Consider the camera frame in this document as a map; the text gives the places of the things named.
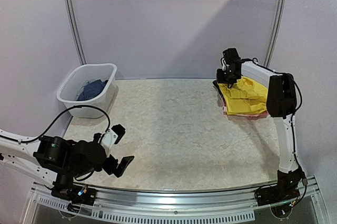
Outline aluminium corner post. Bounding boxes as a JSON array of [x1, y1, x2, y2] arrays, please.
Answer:
[[64, 0, 87, 65], [263, 0, 285, 67]]

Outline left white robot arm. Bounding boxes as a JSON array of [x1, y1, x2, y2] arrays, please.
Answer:
[[1, 129, 134, 200]]

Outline left aluminium corner post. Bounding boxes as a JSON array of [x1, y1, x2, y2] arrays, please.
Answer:
[[64, 0, 87, 65]]

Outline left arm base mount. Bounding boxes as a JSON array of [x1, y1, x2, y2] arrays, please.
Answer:
[[51, 174, 97, 213]]

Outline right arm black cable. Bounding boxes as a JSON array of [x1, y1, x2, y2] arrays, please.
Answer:
[[241, 57, 308, 206]]

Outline blue garment in basket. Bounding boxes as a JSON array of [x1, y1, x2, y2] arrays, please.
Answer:
[[77, 79, 107, 101]]

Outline yellow garment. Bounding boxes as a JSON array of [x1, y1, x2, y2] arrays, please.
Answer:
[[218, 76, 268, 114]]

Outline right aluminium corner post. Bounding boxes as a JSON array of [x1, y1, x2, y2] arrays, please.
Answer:
[[263, 0, 285, 67]]

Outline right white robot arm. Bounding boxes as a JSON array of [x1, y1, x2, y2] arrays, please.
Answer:
[[213, 58, 302, 177]]

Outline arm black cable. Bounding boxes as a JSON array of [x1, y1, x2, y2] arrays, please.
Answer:
[[241, 57, 308, 206], [0, 105, 111, 181]]

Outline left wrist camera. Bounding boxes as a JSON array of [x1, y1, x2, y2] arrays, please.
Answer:
[[93, 124, 125, 157]]

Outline green sleeveless shirt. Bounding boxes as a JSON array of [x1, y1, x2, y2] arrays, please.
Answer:
[[212, 80, 224, 107]]

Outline white plastic laundry basket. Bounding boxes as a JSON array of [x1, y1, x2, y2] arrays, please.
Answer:
[[56, 63, 117, 119]]

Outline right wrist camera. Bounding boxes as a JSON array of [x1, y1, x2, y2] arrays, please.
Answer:
[[220, 48, 241, 70]]

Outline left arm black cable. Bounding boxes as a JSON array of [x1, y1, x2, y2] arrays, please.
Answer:
[[0, 105, 111, 181]]

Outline pink folded shorts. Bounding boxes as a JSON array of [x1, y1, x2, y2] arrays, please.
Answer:
[[222, 100, 269, 119]]

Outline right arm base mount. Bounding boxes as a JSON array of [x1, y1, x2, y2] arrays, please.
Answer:
[[254, 167, 308, 219]]

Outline aluminium front rail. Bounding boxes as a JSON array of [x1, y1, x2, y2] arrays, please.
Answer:
[[24, 177, 329, 223]]

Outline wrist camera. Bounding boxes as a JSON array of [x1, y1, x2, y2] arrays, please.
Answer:
[[93, 124, 125, 157], [220, 48, 241, 70]]

